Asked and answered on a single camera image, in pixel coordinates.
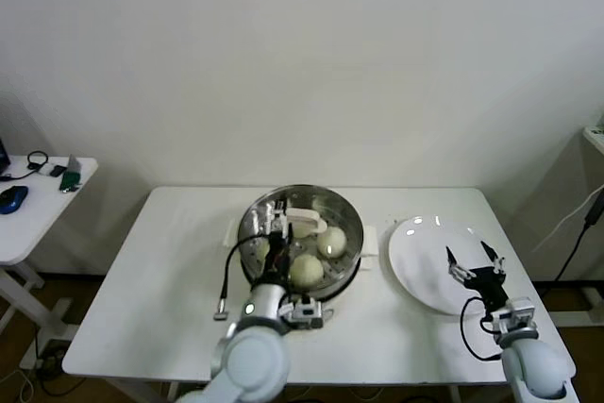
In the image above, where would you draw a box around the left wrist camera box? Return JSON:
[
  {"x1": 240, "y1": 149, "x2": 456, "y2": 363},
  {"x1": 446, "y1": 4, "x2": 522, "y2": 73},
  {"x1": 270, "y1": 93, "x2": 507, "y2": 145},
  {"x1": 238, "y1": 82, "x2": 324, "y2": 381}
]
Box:
[{"x1": 281, "y1": 297, "x2": 334, "y2": 331}]

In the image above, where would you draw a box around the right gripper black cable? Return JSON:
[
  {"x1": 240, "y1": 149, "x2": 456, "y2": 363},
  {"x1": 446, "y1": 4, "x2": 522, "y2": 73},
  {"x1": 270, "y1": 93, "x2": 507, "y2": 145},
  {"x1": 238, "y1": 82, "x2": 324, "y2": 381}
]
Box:
[{"x1": 460, "y1": 296, "x2": 504, "y2": 361}]

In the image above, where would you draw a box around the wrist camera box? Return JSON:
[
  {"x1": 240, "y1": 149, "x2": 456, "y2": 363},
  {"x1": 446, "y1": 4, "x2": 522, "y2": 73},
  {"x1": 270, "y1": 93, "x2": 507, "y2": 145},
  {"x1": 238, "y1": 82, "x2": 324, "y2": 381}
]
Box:
[
  {"x1": 493, "y1": 296, "x2": 537, "y2": 328},
  {"x1": 281, "y1": 297, "x2": 334, "y2": 331}
]

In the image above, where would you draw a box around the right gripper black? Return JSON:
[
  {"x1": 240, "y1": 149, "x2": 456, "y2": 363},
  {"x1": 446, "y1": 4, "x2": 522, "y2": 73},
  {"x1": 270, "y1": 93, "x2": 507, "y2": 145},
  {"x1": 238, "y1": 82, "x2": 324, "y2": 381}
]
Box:
[{"x1": 445, "y1": 241, "x2": 509, "y2": 316}]

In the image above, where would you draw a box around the blue computer mouse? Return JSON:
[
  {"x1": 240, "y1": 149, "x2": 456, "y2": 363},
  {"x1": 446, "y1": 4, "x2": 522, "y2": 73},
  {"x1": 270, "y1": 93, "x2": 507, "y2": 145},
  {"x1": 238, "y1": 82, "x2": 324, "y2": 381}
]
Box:
[{"x1": 0, "y1": 184, "x2": 29, "y2": 214}]

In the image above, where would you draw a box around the round glass lid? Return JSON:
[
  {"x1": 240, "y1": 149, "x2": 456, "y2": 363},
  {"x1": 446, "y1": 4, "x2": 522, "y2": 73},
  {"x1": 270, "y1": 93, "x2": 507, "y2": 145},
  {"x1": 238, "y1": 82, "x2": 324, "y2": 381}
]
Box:
[{"x1": 237, "y1": 184, "x2": 365, "y2": 303}]

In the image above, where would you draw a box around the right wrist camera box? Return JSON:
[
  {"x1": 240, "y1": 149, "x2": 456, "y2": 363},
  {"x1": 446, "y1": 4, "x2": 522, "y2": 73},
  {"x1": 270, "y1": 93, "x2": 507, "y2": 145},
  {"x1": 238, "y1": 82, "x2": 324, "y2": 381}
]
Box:
[{"x1": 493, "y1": 296, "x2": 537, "y2": 328}]

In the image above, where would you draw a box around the white side table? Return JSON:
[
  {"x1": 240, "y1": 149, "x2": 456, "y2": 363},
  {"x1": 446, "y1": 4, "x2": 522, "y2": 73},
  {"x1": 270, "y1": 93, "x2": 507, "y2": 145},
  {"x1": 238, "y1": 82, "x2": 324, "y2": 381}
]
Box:
[{"x1": 0, "y1": 154, "x2": 100, "y2": 343}]

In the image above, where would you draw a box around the white power strip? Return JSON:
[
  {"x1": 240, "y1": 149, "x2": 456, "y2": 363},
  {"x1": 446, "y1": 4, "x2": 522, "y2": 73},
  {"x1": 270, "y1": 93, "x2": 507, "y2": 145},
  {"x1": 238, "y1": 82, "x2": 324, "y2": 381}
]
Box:
[{"x1": 18, "y1": 348, "x2": 53, "y2": 372}]

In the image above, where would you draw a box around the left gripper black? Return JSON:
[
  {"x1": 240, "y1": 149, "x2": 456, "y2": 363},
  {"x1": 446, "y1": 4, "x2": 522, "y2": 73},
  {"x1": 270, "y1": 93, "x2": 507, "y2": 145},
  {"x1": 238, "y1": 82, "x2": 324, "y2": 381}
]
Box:
[{"x1": 261, "y1": 198, "x2": 291, "y2": 289}]

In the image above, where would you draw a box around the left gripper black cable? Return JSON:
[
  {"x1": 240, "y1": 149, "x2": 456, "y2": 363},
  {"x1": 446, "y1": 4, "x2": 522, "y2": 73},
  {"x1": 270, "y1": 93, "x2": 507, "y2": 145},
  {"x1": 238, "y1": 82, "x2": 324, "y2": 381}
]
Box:
[{"x1": 212, "y1": 230, "x2": 275, "y2": 322}]

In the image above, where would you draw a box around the white hanging cable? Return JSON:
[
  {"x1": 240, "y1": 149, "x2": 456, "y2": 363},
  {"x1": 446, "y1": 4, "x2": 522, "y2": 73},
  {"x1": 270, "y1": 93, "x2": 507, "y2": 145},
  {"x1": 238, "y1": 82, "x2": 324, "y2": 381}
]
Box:
[{"x1": 531, "y1": 184, "x2": 604, "y2": 254}]

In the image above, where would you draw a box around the white floor stand base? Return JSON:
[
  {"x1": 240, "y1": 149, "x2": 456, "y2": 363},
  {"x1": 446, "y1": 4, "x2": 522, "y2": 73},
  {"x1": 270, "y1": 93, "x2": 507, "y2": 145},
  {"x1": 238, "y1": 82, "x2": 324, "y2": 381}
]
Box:
[{"x1": 537, "y1": 279, "x2": 604, "y2": 328}]

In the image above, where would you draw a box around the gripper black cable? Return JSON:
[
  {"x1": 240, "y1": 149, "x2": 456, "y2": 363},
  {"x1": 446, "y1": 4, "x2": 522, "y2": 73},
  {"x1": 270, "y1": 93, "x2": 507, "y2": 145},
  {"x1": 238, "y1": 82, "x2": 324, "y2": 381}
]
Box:
[
  {"x1": 212, "y1": 230, "x2": 275, "y2": 322},
  {"x1": 460, "y1": 296, "x2": 504, "y2": 361}
]

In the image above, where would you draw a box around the stainless steel steamer basket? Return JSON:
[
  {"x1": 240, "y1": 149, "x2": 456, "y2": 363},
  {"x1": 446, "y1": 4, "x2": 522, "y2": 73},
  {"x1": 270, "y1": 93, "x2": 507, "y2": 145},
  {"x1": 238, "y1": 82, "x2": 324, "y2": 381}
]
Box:
[{"x1": 222, "y1": 184, "x2": 378, "y2": 303}]

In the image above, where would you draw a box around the black adapter with cable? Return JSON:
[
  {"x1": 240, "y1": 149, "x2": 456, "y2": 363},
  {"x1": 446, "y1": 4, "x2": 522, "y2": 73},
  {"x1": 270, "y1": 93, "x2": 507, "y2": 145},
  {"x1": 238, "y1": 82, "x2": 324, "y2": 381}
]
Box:
[{"x1": 556, "y1": 194, "x2": 604, "y2": 282}]

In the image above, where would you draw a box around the green circuit board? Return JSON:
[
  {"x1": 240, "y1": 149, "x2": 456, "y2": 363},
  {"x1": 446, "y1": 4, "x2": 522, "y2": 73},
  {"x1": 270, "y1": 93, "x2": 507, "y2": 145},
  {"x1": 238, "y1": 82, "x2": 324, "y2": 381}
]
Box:
[{"x1": 59, "y1": 154, "x2": 84, "y2": 194}]

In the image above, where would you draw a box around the white round plate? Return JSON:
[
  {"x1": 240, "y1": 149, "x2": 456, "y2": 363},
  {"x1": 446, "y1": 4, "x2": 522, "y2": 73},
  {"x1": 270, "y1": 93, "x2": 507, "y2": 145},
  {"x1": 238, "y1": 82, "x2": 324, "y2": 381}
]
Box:
[{"x1": 387, "y1": 214, "x2": 504, "y2": 317}]

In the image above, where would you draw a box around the black looped cable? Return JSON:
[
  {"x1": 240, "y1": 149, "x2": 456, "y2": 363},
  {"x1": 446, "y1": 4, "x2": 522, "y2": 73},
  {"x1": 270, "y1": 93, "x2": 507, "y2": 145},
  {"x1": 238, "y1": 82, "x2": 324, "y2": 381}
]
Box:
[{"x1": 0, "y1": 150, "x2": 51, "y2": 182}]

